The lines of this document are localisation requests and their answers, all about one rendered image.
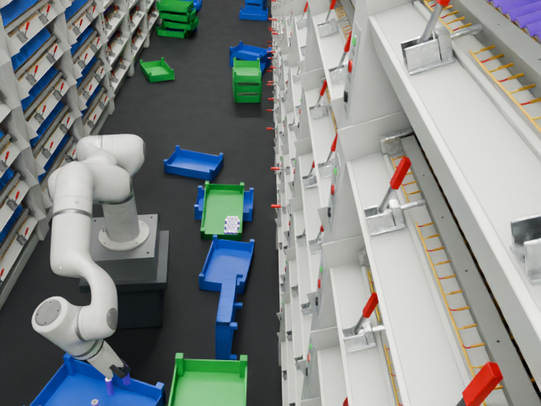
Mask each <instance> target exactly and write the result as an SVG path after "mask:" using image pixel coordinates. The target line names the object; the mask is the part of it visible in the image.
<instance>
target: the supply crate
mask: <svg viewBox="0 0 541 406"><path fill-rule="evenodd" d="M63 358H64V364H63V365H62V366H61V368H60V369H59V370H58V371H57V372H56V373H55V375H54V376H53V377H52V379H51V380H50V381H49V382H48V383H47V385H46V386H45V387H44V389H43V390H42V391H41V392H40V393H39V394H38V395H37V397H36V398H35V399H34V401H33V402H32V403H31V405H30V406H38V405H42V406H92V405H91V401H92V400H95V399H97V400H98V402H99V406H164V405H165V404H166V396H165V387H164V383H160V382H158V383H157V384H156V385H155V386H154V385H151V384H149V383H144V382H142V381H139V380H137V379H132V378H130V384H129V385H124V383H123V379H120V378H119V377H118V376H116V375H115V374H114V373H113V376H114V377H113V378H112V380H113V386H114V395H113V396H108V393H107V389H106V385H105V378H106V377H105V376H104V375H103V374H102V373H101V372H100V371H98V370H97V369H96V368H95V367H93V366H92V365H91V364H88V363H86V362H82V361H79V360H76V359H74V357H73V356H71V355H70V354H68V353H66V354H65V355H64V357H63Z"/></svg>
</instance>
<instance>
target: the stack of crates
mask: <svg viewBox="0 0 541 406"><path fill-rule="evenodd" d="M246 382H247V355H241V356H240V361H233V360H208V359H184V354H183V353H176V364H175V370H174V375H173V380H172V384H171V393H170V398H169V403H168V406H246Z"/></svg>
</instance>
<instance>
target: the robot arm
mask: <svg viewBox="0 0 541 406"><path fill-rule="evenodd" d="M146 156H147V148H146V144H145V143H144V142H143V140H142V139H141V138H140V137H138V136H137V135H94V136H88V137H85V138H83V139H81V140H80V141H79V142H78V144H77V145H76V158H77V161H78V162H77V161H74V162H71V163H68V164H66V165H65V166H63V167H62V168H58V169H57V170H55V171H54V172H53V173H52V174H51V175H50V176H49V178H48V181H47V192H48V195H49V197H50V198H51V200H52V201H53V213H52V240H51V254H50V263H51V268H52V270H53V272H54V273H55V274H57V275H58V276H65V277H73V278H81V279H84V280H86V281H87V282H88V283H89V286H90V288H91V295H92V300H91V304H90V305H88V306H75V305H72V304H70V303H69V302H67V301H66V300H65V299H64V298H63V297H60V296H54V297H51V298H48V299H46V300H45V301H43V302H42V303H41V304H40V305H39V306H38V307H37V309H36V310H35V311H34V314H33V316H32V321H31V322H32V326H33V328H34V330H35V331H36V332H38V333H39V334H41V335H43V336H44V337H45V338H46V339H48V340H49V341H51V342H52V343H54V344H55V345H57V346H58V347H59V348H61V349H62V350H64V351H65V352H67V353H68V354H70V355H71V356H73V357H74V358H75V359H78V360H87V361H88V362H89V363H90V364H91V365H92V366H93V367H95V368H96V369H97V370H98V371H100V372H101V373H102V374H103V375H104V376H105V377H106V378H107V379H112V378H113V377H114V376H113V373H114V374H115V375H116V376H118V377H119V378H120V379H123V378H124V377H126V376H127V375H128V373H129V372H130V371H131V369H130V368H129V367H128V366H127V365H125V364H126V363H125V362H124V361H123V360H122V359H121V358H119V357H118V356H117V355H116V354H115V352H114V351H113V349H112V348H111V347H110V346H109V345H108V343H107V342H106V341H105V340H104V338H107V337H110V336H111V335H113V333H114V332H115V330H116V328H117V324H118V294H117V289H116V287H115V284H114V282H113V280H112V279H111V277H110V276H109V275H108V274H107V273H106V272H105V271H104V270H103V269H102V268H101V267H99V266H98V265H96V264H95V262H94V261H92V259H91V256H90V251H91V234H92V217H93V205H100V204H101V205H102V209H103V214H104V218H105V224H106V226H102V229H101V231H100V233H99V235H98V238H99V242H100V244H101V245H102V246H103V247H104V248H106V249H109V250H112V251H127V250H131V249H134V248H135V247H138V246H140V245H142V244H143V243H144V242H145V241H146V240H147V239H148V237H149V234H150V231H149V227H148V225H147V224H146V223H145V222H142V221H140V220H139V219H138V214H137V208H136V203H135V198H134V188H133V179H134V176H135V174H136V173H137V172H138V170H139V169H140V168H141V167H142V165H143V163H144V161H145V158H146Z"/></svg>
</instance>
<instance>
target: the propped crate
mask: <svg viewBox="0 0 541 406"><path fill-rule="evenodd" d="M243 199H244V183H242V182H241V183H240V185H234V184H210V183H209V181H205V190H204V205H203V213H202V222H201V228H200V235H201V239H213V235H214V234H216V235H217V239H223V240H237V241H241V240H242V215H243ZM227 216H230V218H231V216H234V217H235V216H238V219H239V220H240V227H239V230H237V234H224V230H225V219H226V218H227Z"/></svg>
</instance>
